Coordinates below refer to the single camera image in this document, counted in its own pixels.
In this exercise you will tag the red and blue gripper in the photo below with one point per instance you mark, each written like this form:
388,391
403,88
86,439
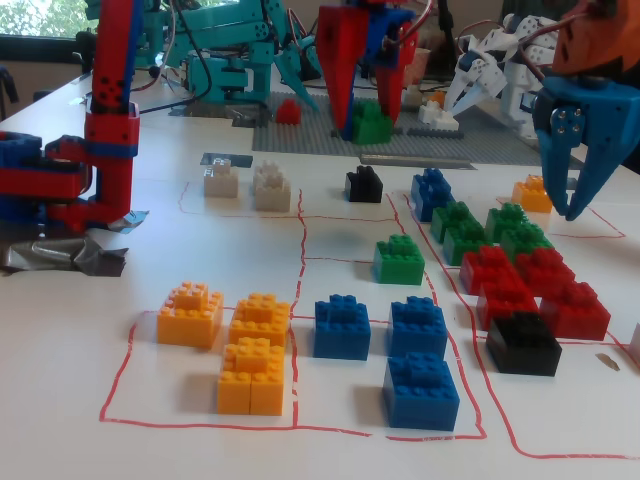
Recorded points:
361,30

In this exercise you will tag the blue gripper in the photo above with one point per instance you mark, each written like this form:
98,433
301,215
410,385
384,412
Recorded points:
595,107

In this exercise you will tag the green brick block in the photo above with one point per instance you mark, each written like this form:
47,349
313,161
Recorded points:
525,240
398,265
372,127
452,217
465,245
505,217

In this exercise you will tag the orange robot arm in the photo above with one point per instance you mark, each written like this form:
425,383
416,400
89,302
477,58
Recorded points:
600,35

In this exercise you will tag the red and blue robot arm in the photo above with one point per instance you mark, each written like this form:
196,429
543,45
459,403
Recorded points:
115,75

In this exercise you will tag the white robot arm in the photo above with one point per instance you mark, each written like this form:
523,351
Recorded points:
525,75

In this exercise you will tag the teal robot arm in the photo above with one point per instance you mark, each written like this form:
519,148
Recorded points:
225,30

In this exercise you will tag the yellow stacked brick block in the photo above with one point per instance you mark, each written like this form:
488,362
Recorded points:
250,385
260,317
190,320
530,197

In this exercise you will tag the blue stacked brick block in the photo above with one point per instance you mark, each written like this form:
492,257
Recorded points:
417,327
435,176
425,200
420,395
342,330

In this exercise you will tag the black stacked brick block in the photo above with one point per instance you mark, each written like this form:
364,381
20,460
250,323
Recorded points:
364,190
522,347

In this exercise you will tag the white stacked brick block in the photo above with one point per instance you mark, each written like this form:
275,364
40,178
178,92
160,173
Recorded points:
221,185
272,197
267,172

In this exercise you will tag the red stacked brick block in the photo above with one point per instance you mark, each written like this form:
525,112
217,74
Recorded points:
545,267
505,302
575,312
482,270

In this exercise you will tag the small orange brick piece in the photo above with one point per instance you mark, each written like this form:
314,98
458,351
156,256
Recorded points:
439,98

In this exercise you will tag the small white brick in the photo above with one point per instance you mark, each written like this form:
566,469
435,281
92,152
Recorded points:
447,121
429,111

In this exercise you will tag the small red brick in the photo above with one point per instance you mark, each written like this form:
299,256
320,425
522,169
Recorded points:
288,114

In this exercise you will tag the dark grey flat plate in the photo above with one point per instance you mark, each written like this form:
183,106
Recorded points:
435,133

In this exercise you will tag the beige paper cup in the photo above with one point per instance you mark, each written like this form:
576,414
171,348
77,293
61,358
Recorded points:
422,62

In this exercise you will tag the grey studded baseplate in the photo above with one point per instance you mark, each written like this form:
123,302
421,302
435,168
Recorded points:
310,135

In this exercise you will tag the small brown scrap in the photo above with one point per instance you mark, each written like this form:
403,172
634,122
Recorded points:
607,361

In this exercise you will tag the window with trees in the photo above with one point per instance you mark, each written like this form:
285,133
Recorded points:
40,15

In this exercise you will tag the black chair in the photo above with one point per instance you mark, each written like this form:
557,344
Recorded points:
6,82

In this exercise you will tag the silver duct tape patch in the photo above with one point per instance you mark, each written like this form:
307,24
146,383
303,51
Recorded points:
250,120

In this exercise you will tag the silver duct tape strip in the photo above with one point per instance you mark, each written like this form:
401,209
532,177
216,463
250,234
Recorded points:
415,161

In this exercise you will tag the crumpled silver duct tape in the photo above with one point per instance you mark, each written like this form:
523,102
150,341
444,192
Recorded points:
75,255

